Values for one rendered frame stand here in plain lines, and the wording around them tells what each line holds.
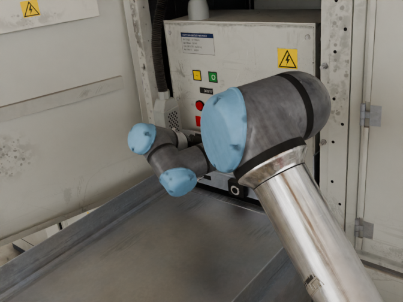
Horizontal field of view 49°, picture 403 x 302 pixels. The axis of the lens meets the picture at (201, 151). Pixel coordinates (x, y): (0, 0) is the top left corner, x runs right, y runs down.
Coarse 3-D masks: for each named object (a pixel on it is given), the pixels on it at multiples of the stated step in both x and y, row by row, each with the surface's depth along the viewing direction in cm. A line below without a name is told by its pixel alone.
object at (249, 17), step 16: (224, 16) 131; (240, 16) 128; (256, 16) 125; (272, 16) 122; (288, 16) 119; (304, 16) 117; (320, 16) 114; (320, 32) 107; (320, 48) 109; (320, 64) 111; (320, 80) 112
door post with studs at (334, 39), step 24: (336, 0) 95; (336, 24) 97; (336, 48) 99; (336, 72) 101; (336, 96) 103; (336, 120) 106; (336, 144) 108; (336, 168) 111; (336, 192) 114; (336, 216) 116
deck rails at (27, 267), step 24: (144, 192) 146; (96, 216) 132; (120, 216) 139; (48, 240) 120; (72, 240) 126; (24, 264) 116; (48, 264) 120; (288, 264) 110; (0, 288) 112; (264, 288) 102
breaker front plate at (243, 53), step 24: (168, 24) 133; (192, 24) 127; (216, 24) 122; (168, 48) 137; (216, 48) 125; (240, 48) 120; (264, 48) 115; (288, 48) 111; (312, 48) 107; (192, 72) 134; (216, 72) 128; (240, 72) 123; (264, 72) 118; (312, 72) 109; (192, 96) 138; (192, 120) 142; (312, 144) 118; (312, 168) 120
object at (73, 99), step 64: (0, 0) 113; (64, 0) 122; (128, 0) 133; (0, 64) 120; (64, 64) 130; (128, 64) 142; (0, 128) 125; (64, 128) 136; (128, 128) 149; (0, 192) 130; (64, 192) 142
